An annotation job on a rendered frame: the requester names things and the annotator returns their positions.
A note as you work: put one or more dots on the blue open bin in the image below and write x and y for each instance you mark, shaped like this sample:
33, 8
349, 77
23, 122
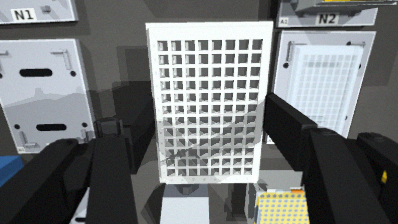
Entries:
9, 165

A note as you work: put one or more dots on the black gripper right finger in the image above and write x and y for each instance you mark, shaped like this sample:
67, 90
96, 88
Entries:
335, 189

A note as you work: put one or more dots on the white assay plate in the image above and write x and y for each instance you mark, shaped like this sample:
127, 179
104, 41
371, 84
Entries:
310, 81
209, 99

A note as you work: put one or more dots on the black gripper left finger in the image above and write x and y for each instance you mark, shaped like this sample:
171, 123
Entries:
51, 186

